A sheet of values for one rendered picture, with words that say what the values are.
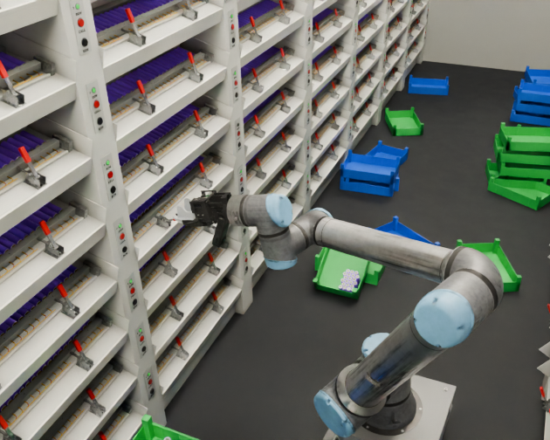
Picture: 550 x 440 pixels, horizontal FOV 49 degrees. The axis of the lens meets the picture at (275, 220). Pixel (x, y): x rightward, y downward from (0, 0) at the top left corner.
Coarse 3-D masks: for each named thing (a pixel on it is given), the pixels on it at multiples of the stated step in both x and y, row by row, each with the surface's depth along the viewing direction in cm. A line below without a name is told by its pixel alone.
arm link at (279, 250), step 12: (288, 228) 166; (264, 240) 165; (276, 240) 164; (288, 240) 166; (300, 240) 169; (264, 252) 168; (276, 252) 166; (288, 252) 167; (276, 264) 167; (288, 264) 168
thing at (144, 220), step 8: (208, 160) 213; (192, 176) 204; (176, 184) 198; (184, 184) 200; (168, 192) 194; (176, 192) 197; (160, 200) 190; (168, 200) 193; (176, 200) 194; (152, 208) 187; (160, 208) 189; (168, 208) 191; (144, 216) 183; (152, 216) 185; (136, 224) 179; (144, 224) 182; (136, 232) 178
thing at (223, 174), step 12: (204, 156) 219; (216, 156) 215; (228, 156) 215; (204, 168) 213; (216, 168) 215; (228, 168) 216; (216, 180) 209; (228, 180) 218; (180, 192) 200; (192, 192) 201; (168, 204) 193; (180, 204) 195; (168, 216) 189; (144, 228) 182; (156, 228) 184; (168, 228) 185; (180, 228) 192; (144, 240) 178; (156, 240) 180; (144, 252) 174; (144, 264) 177
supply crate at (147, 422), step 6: (144, 420) 152; (150, 420) 153; (144, 426) 153; (150, 426) 154; (156, 426) 154; (162, 426) 153; (138, 432) 152; (144, 432) 155; (150, 432) 154; (156, 432) 156; (162, 432) 154; (168, 432) 153; (174, 432) 152; (180, 432) 152; (138, 438) 152; (144, 438) 156; (150, 438) 155; (156, 438) 156; (162, 438) 156; (174, 438) 154; (180, 438) 152; (186, 438) 151; (192, 438) 150
